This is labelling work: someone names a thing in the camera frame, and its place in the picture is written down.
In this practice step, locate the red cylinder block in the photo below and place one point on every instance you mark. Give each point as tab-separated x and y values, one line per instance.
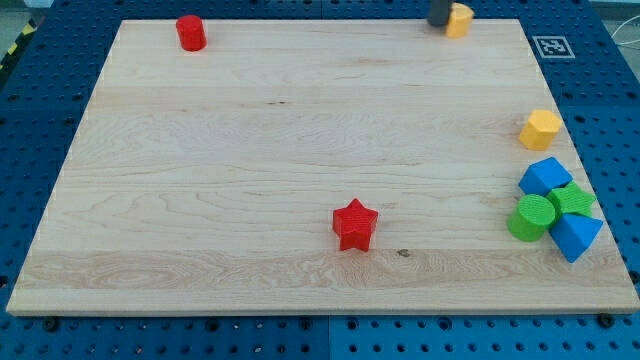
191	33

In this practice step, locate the white fiducial marker tag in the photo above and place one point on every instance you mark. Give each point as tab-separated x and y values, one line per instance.
553	47

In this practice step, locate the green star block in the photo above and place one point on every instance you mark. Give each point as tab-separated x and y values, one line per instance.
571	199

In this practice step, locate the green cylinder block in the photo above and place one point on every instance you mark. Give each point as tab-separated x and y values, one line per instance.
531	218

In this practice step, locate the wooden board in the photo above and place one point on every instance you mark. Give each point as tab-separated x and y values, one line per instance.
204	183

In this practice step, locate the yellow hexagon block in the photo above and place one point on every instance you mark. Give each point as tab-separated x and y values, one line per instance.
540	130

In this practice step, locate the blue cube block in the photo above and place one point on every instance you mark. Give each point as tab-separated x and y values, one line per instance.
543	176

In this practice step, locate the red star block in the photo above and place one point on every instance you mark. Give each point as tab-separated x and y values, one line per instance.
354	225

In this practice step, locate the blue triangle block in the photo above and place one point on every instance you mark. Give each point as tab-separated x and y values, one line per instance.
574	234

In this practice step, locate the yellow heart block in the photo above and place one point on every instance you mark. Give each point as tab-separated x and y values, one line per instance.
460	20

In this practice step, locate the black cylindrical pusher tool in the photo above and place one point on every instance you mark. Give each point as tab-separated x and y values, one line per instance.
439	12

